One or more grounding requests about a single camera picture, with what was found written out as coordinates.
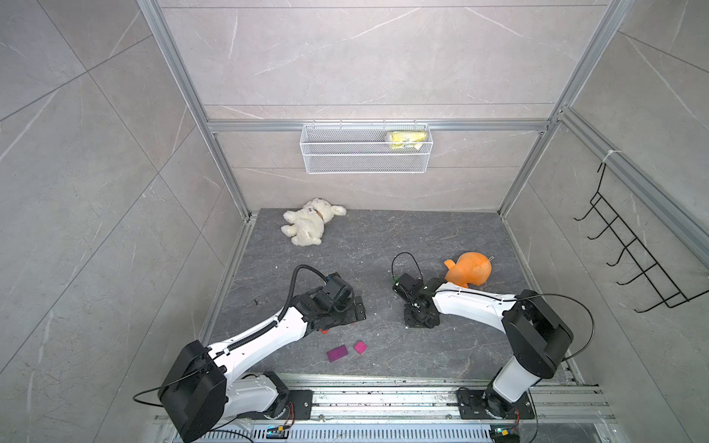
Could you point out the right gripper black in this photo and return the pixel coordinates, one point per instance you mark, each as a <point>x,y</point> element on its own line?
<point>431,320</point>

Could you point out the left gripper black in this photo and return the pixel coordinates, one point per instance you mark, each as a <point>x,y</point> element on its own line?
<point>352,315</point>

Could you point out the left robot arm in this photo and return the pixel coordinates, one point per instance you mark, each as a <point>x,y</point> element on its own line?
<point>210,382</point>

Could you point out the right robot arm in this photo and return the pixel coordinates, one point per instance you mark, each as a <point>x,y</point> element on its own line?
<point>538,336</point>

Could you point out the purple rectangular block lower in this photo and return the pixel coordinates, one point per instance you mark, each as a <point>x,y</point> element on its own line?
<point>337,353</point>

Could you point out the pink cube block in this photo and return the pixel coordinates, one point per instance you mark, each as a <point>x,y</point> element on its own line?
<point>360,347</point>

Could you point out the orange plush toy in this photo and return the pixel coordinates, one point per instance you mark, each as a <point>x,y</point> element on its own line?
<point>471,268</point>

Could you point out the white plush dog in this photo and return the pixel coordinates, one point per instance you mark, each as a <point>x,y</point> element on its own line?
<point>306,227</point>

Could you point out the yellow sponge in basket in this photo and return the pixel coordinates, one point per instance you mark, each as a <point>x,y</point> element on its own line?
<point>406,140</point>

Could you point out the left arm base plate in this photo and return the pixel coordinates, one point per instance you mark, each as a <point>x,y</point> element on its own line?
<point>298,406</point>

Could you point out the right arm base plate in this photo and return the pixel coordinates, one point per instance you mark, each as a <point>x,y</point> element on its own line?
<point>479,404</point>

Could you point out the white wire mesh basket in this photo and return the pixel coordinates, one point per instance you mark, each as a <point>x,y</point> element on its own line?
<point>331,149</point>

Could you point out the metal rail frame front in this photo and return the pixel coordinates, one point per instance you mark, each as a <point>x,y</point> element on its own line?
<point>388,409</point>

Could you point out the black wire hook rack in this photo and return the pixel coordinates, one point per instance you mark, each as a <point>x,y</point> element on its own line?
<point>647,268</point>

